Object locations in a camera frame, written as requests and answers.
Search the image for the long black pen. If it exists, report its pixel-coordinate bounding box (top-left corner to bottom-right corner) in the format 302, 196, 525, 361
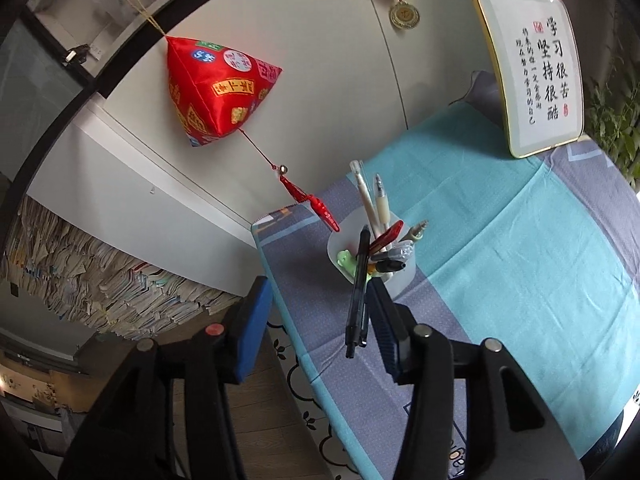
345, 225, 372, 359

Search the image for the green highlighter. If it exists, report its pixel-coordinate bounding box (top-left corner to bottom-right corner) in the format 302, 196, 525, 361
337, 250, 373, 278

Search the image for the blue and grey tablecloth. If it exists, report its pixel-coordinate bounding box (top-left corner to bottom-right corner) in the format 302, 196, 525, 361
251, 71, 640, 480

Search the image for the translucent pen cup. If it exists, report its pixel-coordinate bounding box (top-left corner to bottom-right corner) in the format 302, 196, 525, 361
327, 210, 418, 301

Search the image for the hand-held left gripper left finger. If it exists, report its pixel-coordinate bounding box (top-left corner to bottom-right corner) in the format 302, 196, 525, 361
57, 275, 274, 480

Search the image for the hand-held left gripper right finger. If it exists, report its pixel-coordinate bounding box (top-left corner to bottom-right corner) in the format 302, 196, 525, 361
366, 278, 586, 480

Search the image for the red pyramid hanging ornament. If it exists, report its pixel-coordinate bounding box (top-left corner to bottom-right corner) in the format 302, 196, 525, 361
117, 0, 342, 233

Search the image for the white and green pen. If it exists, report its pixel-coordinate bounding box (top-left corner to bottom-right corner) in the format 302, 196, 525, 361
402, 219, 431, 243

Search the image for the green leafy plant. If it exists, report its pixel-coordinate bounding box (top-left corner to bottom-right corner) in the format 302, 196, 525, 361
585, 45, 640, 196

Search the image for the dark glass cabinet door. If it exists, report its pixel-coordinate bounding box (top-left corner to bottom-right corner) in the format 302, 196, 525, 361
0, 15, 96, 176

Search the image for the huge pile of papers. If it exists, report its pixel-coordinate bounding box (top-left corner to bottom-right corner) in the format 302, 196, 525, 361
0, 195, 241, 336

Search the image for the red pen with clear barrel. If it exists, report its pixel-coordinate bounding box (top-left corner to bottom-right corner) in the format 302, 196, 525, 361
370, 220, 405, 253

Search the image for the thin black pen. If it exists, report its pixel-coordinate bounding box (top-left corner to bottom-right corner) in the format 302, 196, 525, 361
357, 280, 373, 348

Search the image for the white patterned table cover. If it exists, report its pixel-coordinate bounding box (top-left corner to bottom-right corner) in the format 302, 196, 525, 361
265, 305, 371, 480

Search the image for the framed calligraphy board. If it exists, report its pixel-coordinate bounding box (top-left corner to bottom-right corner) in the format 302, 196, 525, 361
473, 0, 586, 159

